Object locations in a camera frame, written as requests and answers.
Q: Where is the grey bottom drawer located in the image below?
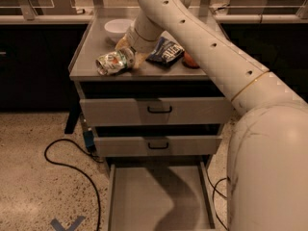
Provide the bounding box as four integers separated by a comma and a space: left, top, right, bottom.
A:
105, 164, 216, 231

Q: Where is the black floor cable right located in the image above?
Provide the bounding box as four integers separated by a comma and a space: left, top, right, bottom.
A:
205, 168, 229, 231

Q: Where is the red apple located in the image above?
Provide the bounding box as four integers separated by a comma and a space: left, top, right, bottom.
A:
182, 52, 199, 68

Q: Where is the grey top drawer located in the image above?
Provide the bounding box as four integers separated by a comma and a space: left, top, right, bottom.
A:
80, 97, 233, 126

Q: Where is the black drawer handle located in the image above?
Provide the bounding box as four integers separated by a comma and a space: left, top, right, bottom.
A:
147, 142, 169, 150
147, 106, 173, 114

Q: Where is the yellow taped gripper finger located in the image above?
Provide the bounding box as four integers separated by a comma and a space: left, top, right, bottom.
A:
115, 37, 130, 50
133, 52, 148, 69

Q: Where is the black middle drawer handle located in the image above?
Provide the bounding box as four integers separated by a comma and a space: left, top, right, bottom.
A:
147, 142, 169, 150

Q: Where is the grey drawer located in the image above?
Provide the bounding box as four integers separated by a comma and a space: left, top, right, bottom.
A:
80, 97, 233, 126
105, 164, 216, 231
94, 136, 222, 157

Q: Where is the black top drawer handle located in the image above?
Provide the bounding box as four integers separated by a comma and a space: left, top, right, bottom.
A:
147, 106, 173, 114

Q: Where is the white ceramic bowl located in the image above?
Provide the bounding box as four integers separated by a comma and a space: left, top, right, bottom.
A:
104, 18, 132, 42

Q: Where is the grey middle drawer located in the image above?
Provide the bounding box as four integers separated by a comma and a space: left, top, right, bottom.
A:
94, 136, 222, 157

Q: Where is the blue power box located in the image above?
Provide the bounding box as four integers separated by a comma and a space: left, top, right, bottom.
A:
83, 130, 95, 153

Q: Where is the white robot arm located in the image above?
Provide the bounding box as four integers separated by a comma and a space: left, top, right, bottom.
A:
126, 0, 308, 231

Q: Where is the grey drawer cabinet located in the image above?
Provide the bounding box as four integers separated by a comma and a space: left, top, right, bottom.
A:
70, 8, 229, 166

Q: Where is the blue chip bag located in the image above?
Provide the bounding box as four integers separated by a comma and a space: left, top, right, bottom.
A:
146, 37, 184, 67

